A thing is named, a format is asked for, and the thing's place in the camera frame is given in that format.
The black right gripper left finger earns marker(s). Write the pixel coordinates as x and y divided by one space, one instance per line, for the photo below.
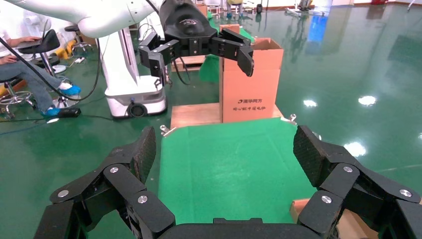
122 184

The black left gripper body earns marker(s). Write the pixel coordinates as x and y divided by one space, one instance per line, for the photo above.
188 26

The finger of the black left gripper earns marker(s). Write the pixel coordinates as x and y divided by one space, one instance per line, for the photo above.
245 56
158 54

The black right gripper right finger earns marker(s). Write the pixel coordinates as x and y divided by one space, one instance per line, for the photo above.
343 184

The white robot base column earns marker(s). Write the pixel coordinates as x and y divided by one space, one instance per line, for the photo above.
132 99

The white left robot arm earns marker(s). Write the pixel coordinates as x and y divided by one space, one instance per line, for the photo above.
99 16

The small brown cardboard box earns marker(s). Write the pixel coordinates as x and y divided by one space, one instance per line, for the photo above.
229 28

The tall printed cardboard box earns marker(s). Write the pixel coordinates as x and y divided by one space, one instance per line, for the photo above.
250 89

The black floor power box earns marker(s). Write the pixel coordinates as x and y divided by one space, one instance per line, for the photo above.
69 112

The background green cloth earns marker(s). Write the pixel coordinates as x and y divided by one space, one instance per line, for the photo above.
209 71

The wooden board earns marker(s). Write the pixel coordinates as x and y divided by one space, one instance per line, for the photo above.
194 115

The black round stool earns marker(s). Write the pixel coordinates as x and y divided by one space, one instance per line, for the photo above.
77 29

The green table cloth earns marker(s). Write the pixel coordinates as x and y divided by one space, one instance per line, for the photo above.
230 171

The black office chair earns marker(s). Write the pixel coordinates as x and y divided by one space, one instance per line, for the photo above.
46 39

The grey laptop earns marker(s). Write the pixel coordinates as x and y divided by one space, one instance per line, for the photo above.
29 44

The seated person in jeans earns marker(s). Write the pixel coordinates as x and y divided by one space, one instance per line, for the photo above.
23 71

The chrome chair base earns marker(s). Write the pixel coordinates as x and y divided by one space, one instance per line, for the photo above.
16 97

